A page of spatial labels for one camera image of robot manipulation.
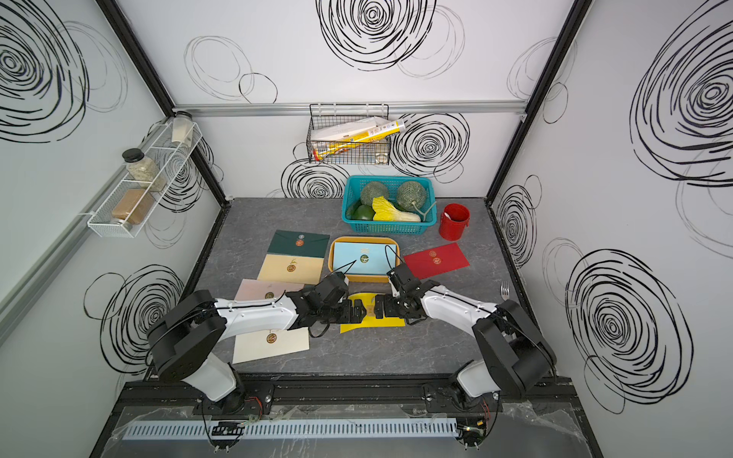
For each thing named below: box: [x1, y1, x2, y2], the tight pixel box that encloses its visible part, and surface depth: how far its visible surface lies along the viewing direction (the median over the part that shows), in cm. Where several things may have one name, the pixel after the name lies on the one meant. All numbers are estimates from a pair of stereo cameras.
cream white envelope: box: [231, 327, 311, 365], surface depth 85 cm
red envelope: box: [402, 242, 471, 280], surface depth 104 cm
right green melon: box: [397, 180, 427, 212], surface depth 111 cm
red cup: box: [439, 202, 471, 242], surface depth 105 cm
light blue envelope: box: [334, 242, 397, 275], surface depth 99 cm
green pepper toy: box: [345, 202, 377, 221], surface depth 107 cm
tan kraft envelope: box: [257, 253, 325, 286], surface depth 102 cm
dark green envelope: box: [267, 229, 331, 258], surface depth 109 cm
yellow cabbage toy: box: [371, 195, 421, 223], surface depth 107 cm
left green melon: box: [360, 181, 390, 207], surface depth 111 cm
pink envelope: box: [233, 278, 305, 301], surface depth 96 cm
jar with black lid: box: [122, 147, 167, 192], surface depth 72 cm
